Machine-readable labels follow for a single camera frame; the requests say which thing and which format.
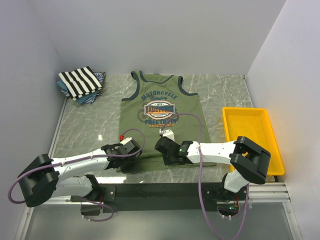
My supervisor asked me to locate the olive green tank top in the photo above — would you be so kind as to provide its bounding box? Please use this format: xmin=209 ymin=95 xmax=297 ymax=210
xmin=119 ymin=71 xmax=211 ymax=173

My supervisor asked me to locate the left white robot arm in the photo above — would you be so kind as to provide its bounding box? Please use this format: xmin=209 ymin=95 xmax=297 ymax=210
xmin=18 ymin=137 xmax=141 ymax=208

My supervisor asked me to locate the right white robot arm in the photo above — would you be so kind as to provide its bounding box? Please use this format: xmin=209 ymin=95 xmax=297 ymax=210
xmin=154 ymin=136 xmax=271 ymax=200

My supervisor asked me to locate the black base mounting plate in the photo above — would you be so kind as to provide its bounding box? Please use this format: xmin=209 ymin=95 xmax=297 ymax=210
xmin=70 ymin=182 xmax=246 ymax=212

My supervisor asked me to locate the yellow plastic tray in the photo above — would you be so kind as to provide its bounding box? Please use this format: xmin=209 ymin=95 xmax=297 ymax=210
xmin=222 ymin=107 xmax=285 ymax=176

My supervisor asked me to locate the black white striped folded top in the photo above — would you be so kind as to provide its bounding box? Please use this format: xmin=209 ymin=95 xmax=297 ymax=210
xmin=58 ymin=66 xmax=103 ymax=101

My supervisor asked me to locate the teal folded top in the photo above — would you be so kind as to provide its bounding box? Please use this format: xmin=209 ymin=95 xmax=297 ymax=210
xmin=56 ymin=80 xmax=88 ymax=104

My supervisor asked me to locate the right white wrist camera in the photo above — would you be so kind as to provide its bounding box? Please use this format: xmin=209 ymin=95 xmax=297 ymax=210
xmin=159 ymin=129 xmax=175 ymax=142

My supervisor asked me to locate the aluminium frame rail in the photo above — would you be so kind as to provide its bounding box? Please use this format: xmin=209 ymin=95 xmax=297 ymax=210
xmin=24 ymin=182 xmax=292 ymax=207

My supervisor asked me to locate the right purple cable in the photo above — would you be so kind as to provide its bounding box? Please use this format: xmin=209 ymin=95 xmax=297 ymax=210
xmin=159 ymin=112 xmax=251 ymax=240

